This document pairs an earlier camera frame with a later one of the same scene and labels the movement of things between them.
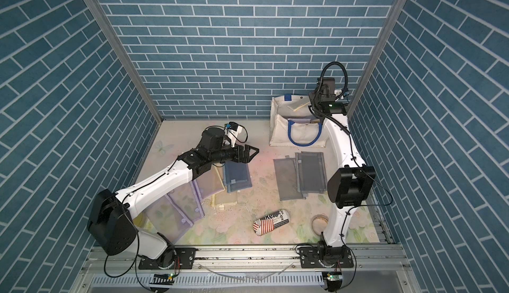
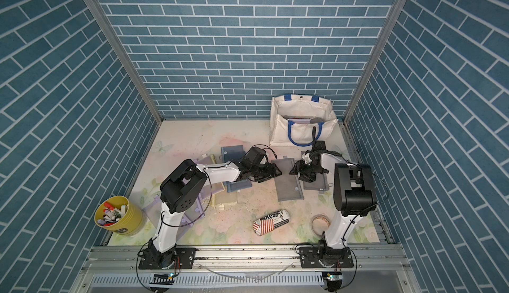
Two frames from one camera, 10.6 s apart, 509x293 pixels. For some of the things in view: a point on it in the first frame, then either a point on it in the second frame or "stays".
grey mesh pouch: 288,174 stays
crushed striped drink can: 268,223 stays
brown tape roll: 319,223 stays
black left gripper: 244,153 to 270,174
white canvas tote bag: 293,122 stays
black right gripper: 311,97 to 299,168
